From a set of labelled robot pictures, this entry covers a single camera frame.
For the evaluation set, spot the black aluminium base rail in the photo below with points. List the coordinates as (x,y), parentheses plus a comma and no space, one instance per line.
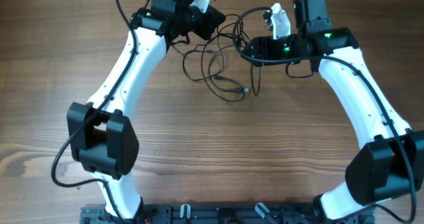
(284,213)

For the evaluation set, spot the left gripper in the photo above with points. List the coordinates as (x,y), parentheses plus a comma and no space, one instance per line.
(213,17)

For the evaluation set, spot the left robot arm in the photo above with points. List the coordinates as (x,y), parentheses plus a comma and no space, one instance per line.
(102,138)

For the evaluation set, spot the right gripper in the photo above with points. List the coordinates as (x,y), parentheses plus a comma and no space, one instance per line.
(256,52)

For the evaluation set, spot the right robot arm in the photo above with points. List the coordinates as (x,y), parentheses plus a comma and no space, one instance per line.
(389,163)

